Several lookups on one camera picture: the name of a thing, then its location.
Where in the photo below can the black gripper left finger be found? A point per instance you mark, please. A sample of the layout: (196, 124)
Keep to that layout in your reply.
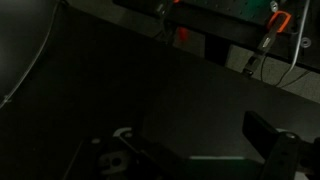
(133, 156)

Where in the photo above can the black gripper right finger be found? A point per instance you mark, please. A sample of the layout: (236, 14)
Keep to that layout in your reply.
(286, 156)

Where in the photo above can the small orange plastic part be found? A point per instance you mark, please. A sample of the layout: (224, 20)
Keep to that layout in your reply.
(182, 34)

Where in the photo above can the black clamp stand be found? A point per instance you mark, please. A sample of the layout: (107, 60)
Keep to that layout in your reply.
(163, 13)

